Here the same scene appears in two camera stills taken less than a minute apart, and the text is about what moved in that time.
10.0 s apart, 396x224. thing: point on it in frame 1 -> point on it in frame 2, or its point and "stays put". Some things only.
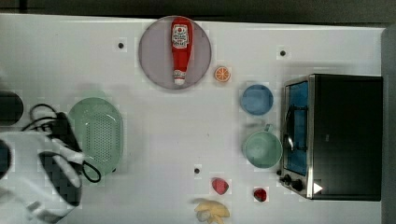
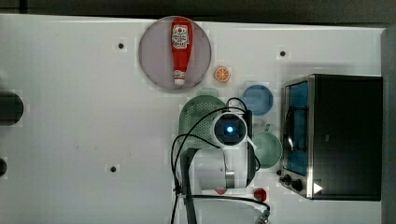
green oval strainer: x=99 y=130 -> x=196 y=119
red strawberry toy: x=260 y=194 stays put
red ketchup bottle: x=181 y=45 stays put
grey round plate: x=156 y=54 stays put
